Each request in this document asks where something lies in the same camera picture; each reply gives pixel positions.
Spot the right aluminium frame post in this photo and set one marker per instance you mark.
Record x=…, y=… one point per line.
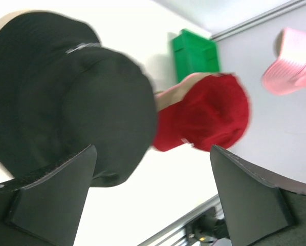
x=260, y=19

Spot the black baseball cap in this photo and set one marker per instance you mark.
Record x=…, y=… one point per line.
x=61, y=90

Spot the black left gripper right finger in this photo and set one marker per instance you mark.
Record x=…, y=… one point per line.
x=260, y=207

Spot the aluminium mounting rail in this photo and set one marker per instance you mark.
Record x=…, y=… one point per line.
x=180, y=223

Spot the light pink baseball cap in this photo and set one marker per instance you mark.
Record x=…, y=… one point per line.
x=288, y=72

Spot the khaki sport baseball cap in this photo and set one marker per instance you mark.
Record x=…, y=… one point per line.
x=176, y=93

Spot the green plastic tray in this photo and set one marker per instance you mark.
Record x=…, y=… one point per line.
x=193, y=53

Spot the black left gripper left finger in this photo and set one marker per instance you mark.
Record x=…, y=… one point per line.
x=45, y=206

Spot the red baseball cap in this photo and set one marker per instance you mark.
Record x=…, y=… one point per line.
x=215, y=111

